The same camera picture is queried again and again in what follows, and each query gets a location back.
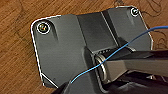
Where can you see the silver cylindrical base hub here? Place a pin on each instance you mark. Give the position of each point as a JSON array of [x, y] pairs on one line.
[[105, 68]]

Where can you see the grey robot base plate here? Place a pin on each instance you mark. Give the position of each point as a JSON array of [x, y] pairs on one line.
[[60, 53]]

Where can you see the silver base screw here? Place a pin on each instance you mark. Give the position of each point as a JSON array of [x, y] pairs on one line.
[[42, 27], [134, 12]]

